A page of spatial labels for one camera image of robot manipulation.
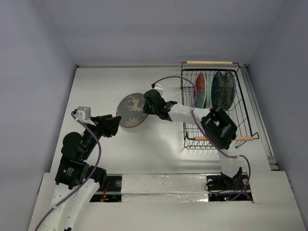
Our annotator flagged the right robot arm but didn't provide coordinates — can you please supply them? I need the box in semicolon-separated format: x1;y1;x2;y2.
143;89;243;190

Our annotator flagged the red and teal plate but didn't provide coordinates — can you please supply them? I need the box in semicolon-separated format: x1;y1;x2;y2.
195;72;207;108

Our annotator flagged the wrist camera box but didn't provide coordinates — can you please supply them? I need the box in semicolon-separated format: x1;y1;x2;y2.
151;83;164;95
75;106;91;121

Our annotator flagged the black wire dish rack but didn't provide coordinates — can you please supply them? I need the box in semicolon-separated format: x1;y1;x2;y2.
180;61;259;148

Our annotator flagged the grey tree pattern plate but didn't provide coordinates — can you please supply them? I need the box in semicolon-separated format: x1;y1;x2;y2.
222;70;236;111

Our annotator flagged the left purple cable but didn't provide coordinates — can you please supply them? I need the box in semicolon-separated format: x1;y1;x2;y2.
35;110;103;231

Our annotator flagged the dark teal blossom plate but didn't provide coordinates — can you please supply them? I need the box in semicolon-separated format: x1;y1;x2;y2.
211;71;225;106

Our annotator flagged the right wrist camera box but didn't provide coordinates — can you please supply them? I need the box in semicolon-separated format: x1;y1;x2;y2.
151;83;164;95

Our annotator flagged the aluminium rail right side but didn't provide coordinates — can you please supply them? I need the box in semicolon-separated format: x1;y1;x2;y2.
240;64;280;171

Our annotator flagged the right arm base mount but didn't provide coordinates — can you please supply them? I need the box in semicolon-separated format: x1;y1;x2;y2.
205;174;253;202

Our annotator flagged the grey deer plate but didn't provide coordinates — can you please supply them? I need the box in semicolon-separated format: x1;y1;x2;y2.
116;93;148;128

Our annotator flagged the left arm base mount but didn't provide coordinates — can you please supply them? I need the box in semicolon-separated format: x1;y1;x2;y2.
90;175;122;203

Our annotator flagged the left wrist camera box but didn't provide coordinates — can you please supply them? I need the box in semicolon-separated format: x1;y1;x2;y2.
75;106;91;121

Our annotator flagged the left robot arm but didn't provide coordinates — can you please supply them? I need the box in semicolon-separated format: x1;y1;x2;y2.
43;110;121;231

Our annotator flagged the silver foil strip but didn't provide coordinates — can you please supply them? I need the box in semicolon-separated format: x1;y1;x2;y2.
121;174;208;203

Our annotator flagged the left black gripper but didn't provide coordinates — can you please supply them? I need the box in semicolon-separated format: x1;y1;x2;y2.
82;113;121;158

